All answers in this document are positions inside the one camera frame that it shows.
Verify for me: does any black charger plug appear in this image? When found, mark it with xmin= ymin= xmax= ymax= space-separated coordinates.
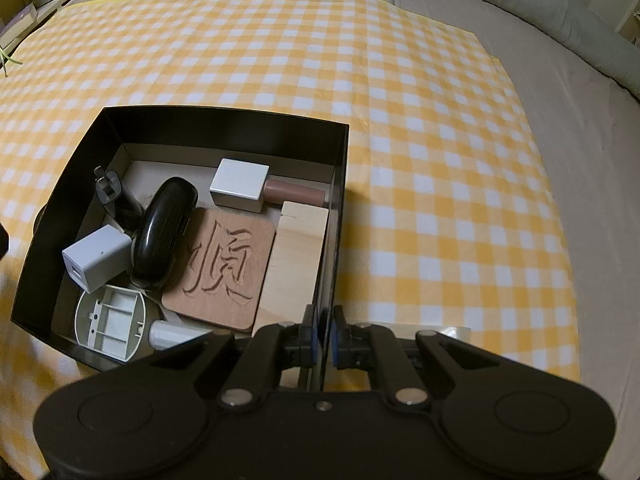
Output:
xmin=93 ymin=166 xmax=144 ymax=233

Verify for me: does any white charger plug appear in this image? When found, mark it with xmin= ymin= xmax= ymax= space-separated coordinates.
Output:
xmin=62 ymin=226 xmax=132 ymax=294

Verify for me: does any white round plastic holder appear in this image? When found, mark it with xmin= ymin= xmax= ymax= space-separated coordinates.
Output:
xmin=72 ymin=284 xmax=214 ymax=363

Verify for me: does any grey bed sheet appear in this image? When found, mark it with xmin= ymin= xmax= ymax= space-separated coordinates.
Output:
xmin=80 ymin=0 xmax=639 ymax=479

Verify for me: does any black storage box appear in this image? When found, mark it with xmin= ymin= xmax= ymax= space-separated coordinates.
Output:
xmin=11 ymin=105 xmax=349 ymax=389

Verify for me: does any black oval glasses case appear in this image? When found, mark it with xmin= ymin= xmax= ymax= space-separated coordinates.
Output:
xmin=131 ymin=177 xmax=198 ymax=290

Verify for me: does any purple book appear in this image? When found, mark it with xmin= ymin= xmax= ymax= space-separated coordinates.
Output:
xmin=0 ymin=3 xmax=37 ymax=49

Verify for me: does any yellow white checkered cloth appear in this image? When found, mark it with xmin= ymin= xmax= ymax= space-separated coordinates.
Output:
xmin=1 ymin=0 xmax=579 ymax=479

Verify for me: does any grey duvet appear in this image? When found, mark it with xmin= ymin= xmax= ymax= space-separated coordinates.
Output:
xmin=349 ymin=0 xmax=640 ymax=99

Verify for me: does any green cable tie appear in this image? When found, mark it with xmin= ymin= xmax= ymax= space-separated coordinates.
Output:
xmin=0 ymin=48 xmax=22 ymax=76

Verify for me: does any brown carved wooden coaster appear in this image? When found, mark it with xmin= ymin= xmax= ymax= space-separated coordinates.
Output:
xmin=162 ymin=208 xmax=276 ymax=333

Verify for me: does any pink lip gloss tube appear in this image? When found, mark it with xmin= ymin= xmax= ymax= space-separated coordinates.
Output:
xmin=209 ymin=158 xmax=326 ymax=214

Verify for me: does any light wooden block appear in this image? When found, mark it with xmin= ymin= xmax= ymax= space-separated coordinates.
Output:
xmin=252 ymin=199 xmax=330 ymax=388

